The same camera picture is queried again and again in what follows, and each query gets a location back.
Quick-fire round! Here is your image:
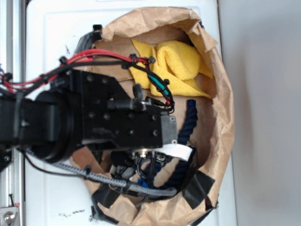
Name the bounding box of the grey braided cable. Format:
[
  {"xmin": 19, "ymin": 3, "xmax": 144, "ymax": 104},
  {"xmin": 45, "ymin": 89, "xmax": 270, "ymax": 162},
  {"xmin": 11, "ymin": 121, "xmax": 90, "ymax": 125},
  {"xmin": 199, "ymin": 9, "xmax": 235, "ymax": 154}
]
[{"xmin": 24, "ymin": 150, "xmax": 177, "ymax": 197}]

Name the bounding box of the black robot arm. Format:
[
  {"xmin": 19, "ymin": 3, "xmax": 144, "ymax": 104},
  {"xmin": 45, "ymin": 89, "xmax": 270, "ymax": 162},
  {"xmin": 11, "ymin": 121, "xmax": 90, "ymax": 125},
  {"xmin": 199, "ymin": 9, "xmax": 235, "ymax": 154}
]
[{"xmin": 0, "ymin": 70, "xmax": 192, "ymax": 162}]

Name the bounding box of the dark navy twisted rope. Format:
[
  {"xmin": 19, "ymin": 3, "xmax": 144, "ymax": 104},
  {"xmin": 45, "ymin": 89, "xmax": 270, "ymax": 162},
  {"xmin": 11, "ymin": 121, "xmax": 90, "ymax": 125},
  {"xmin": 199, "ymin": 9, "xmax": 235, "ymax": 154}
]
[{"xmin": 131, "ymin": 99, "xmax": 198, "ymax": 189}]

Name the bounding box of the aluminium rail with bolts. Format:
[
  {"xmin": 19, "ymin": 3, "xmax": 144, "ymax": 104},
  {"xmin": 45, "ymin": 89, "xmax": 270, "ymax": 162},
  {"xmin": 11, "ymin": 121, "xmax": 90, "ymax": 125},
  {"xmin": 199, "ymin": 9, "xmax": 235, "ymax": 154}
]
[{"xmin": 0, "ymin": 0, "xmax": 26, "ymax": 226}]

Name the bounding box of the crumpled brown paper bag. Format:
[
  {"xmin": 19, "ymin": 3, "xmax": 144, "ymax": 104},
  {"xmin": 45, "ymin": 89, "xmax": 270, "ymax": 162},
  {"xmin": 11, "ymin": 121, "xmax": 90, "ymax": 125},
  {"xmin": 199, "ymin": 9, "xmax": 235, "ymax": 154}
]
[{"xmin": 85, "ymin": 7, "xmax": 234, "ymax": 226}]

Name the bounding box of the red wire bundle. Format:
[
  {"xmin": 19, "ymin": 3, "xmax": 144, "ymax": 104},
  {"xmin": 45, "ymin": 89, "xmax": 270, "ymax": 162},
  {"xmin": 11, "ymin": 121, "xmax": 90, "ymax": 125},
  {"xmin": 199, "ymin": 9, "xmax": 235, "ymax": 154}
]
[{"xmin": 0, "ymin": 48, "xmax": 174, "ymax": 105}]

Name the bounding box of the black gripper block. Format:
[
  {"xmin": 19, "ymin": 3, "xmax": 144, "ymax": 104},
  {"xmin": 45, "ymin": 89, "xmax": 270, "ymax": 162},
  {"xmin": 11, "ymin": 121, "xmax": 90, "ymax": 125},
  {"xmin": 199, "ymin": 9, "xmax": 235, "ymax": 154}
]
[{"xmin": 50, "ymin": 69, "xmax": 191, "ymax": 163}]

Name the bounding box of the yellow microfibre cloth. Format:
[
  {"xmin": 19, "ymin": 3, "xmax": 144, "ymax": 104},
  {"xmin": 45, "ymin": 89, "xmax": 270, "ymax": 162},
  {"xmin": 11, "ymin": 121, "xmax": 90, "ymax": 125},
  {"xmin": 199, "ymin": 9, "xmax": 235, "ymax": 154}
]
[{"xmin": 132, "ymin": 40, "xmax": 214, "ymax": 99}]

